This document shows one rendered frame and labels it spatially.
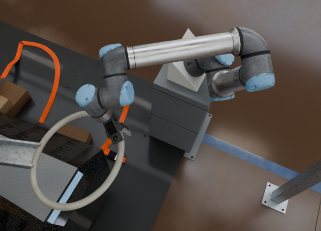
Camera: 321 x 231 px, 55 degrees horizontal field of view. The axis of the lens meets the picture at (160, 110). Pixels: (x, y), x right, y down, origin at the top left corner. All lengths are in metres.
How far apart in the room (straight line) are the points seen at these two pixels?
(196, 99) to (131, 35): 1.63
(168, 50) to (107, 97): 0.29
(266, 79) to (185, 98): 0.85
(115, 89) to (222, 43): 0.45
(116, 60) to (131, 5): 2.60
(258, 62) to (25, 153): 1.17
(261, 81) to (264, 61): 0.08
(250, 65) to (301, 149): 1.91
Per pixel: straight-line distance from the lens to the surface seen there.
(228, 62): 1.84
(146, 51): 1.18
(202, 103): 1.99
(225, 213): 2.67
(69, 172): 1.86
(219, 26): 3.65
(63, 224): 1.88
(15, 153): 1.70
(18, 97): 2.99
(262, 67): 1.26
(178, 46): 1.20
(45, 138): 1.64
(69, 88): 3.07
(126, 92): 1.15
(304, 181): 2.30
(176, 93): 2.01
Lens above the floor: 2.54
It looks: 61 degrees down
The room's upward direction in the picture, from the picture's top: 7 degrees clockwise
